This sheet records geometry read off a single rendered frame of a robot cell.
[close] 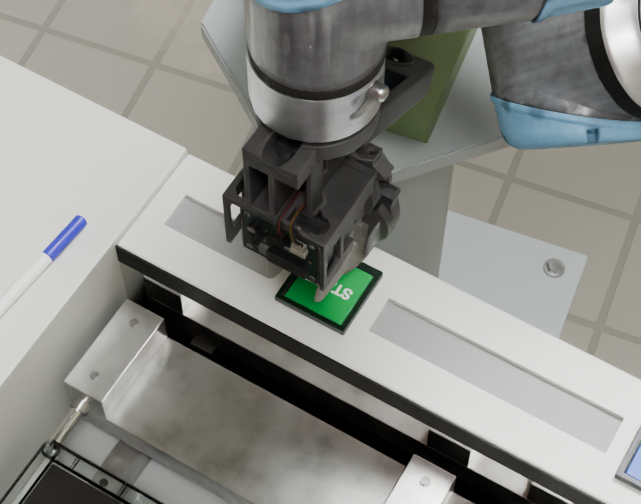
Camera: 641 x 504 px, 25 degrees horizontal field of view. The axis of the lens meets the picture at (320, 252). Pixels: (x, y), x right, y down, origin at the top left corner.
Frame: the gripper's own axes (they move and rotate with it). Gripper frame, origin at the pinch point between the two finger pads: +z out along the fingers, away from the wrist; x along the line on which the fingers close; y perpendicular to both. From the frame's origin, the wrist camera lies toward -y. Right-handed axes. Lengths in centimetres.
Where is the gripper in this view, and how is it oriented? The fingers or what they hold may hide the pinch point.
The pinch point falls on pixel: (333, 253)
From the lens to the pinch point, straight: 99.4
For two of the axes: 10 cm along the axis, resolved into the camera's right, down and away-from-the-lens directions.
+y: -5.1, 7.3, -4.5
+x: 8.6, 4.4, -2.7
